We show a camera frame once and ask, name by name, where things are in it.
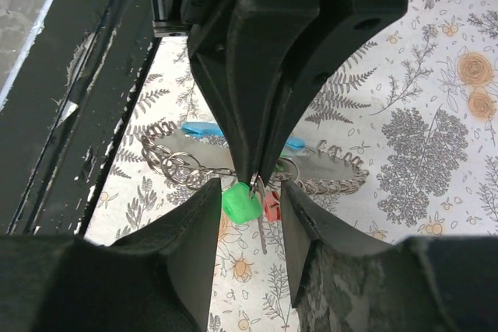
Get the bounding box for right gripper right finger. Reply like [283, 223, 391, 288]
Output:
[280, 182, 497, 331]

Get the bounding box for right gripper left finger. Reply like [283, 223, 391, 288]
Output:
[1, 179, 221, 331]

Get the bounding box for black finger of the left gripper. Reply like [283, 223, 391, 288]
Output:
[188, 0, 408, 170]

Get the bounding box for green key tag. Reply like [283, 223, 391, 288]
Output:
[222, 182, 262, 225]

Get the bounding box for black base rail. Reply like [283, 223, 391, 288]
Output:
[1, 0, 159, 235]

